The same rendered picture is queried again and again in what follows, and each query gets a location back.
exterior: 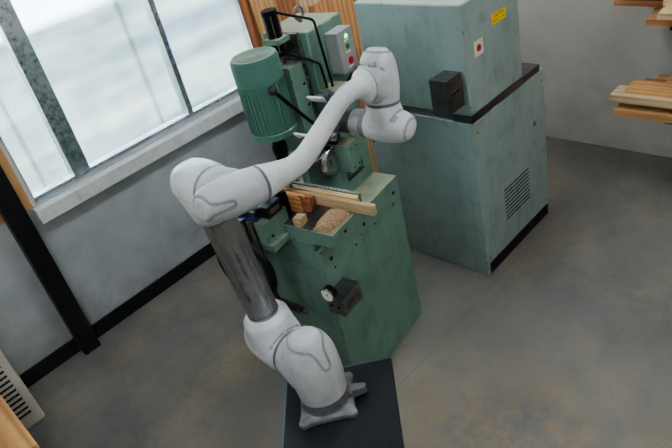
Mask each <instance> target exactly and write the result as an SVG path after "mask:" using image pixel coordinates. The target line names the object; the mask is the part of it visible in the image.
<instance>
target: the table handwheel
mask: <svg viewBox="0 0 672 448"><path fill-rule="evenodd" d="M249 244H250V246H251V248H252V250H253V252H254V254H255V256H256V259H257V261H258V262H259V261H260V262H261V264H262V265H263V266H264V268H265V270H266V272H267V274H268V276H269V280H270V289H271V291H272V293H273V295H274V294H275V292H276V290H277V285H278V282H277V276H276V273H275V270H274V268H273V266H272V264H271V263H270V261H269V260H268V258H267V257H266V255H267V254H268V253H269V252H270V251H267V250H263V251H264V253H263V252H262V251H261V250H260V249H259V248H258V247H256V246H255V245H254V244H253V243H251V242H250V241H249ZM264 254H265V255H264ZM216 257H217V260H218V262H219V265H220V267H221V268H222V270H223V272H224V273H225V275H226V276H227V274H226V272H225V270H224V268H223V266H222V264H221V262H220V260H219V258H218V256H217V254H216ZM227 277H228V276H227Z"/></svg>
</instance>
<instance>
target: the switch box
mask: <svg viewBox="0 0 672 448"><path fill-rule="evenodd" d="M344 33H347V38H348V39H349V40H348V41H346V42H345V43H344V40H345V38H344ZM347 38H346V39H347ZM324 39H325V43H326V48H327V52H328V56H329V61H330V65H331V70H332V74H343V75H345V74H346V73H348V72H349V71H350V70H352V69H353V68H354V67H356V66H357V65H358V60H357V55H356V50H355V45H354V40H353V35H352V30H351V25H337V26H336V27H334V28H333V29H331V30H329V31H328V32H326V33H325V34H324ZM346 43H349V44H350V48H349V49H351V51H350V52H348V53H347V54H346V51H347V50H349V49H346ZM350 56H353V57H354V62H353V64H354V65H353V66H352V67H350V68H349V66H350V65H351V64H350V63H349V57H350Z"/></svg>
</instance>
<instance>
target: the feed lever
mask: <svg viewBox="0 0 672 448"><path fill-rule="evenodd" d="M267 92H268V94H269V95H271V96H274V95H275V96H277V97H278V98H279V99H280V100H282V101H283V102H284V103H285V104H287V105H288V106H289V107H290V108H292V109H293V110H294V111H295V112H297V113H298V114H299V115H300V116H302V117H303V118H304V119H306V120H307V121H308V122H309V123H311V124H312V125H313V124H314V123H315V122H314V121H313V120H312V119H310V118H309V117H308V116H307V115H305V114H304V113H303V112H302V111H300V110H299V109H298V108H297V107H296V106H294V105H293V104H292V103H291V102H289V101H288V100H287V99H286V98H284V97H283V96H282V95H281V94H279V93H278V90H277V87H276V86H274V85H271V86H269V87H268V89H267ZM337 139H338V141H337V142H329V143H326V144H327V145H337V144H338V142H339V140H342V139H343V137H342V136H340V134H339V133H338V134H337Z"/></svg>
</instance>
